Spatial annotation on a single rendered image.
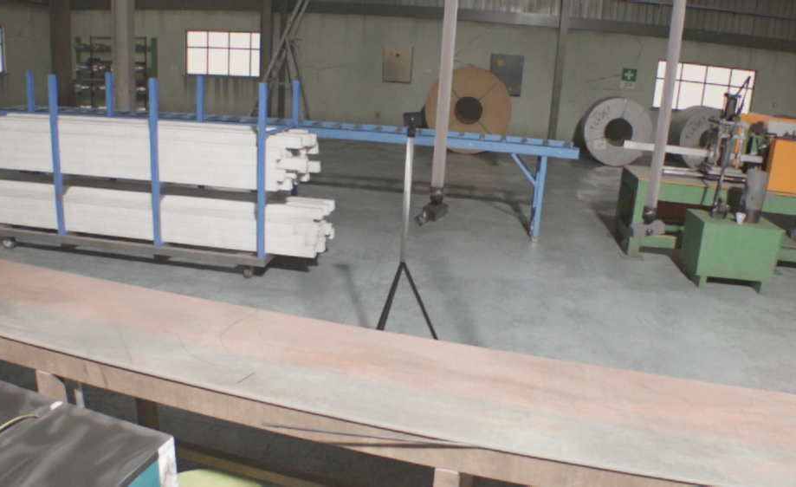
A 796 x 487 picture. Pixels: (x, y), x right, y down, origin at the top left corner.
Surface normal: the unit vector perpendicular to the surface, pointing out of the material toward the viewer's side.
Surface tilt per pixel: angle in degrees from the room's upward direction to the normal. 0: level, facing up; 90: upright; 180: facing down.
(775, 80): 90
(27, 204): 90
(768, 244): 92
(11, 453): 0
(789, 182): 90
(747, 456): 0
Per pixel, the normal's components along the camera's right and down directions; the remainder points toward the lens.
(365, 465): 0.06, -0.96
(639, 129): -0.22, 0.26
